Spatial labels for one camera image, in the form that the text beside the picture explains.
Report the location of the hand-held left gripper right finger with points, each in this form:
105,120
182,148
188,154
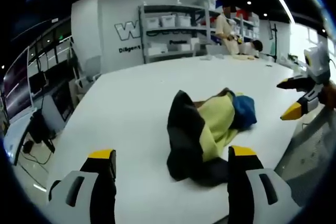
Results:
252,182

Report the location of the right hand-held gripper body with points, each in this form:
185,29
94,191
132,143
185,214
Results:
317,64

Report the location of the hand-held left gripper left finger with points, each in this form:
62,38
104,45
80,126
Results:
86,182

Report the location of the black yellow blue garment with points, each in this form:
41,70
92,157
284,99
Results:
207,129

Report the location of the person's right hand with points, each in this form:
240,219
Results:
329,94

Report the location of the dark monitor screen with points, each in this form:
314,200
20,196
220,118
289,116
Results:
16,87

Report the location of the white storage bin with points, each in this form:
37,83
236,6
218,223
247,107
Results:
185,20
157,48
151,22
169,20

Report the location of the grey metal storage shelf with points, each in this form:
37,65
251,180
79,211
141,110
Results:
178,30

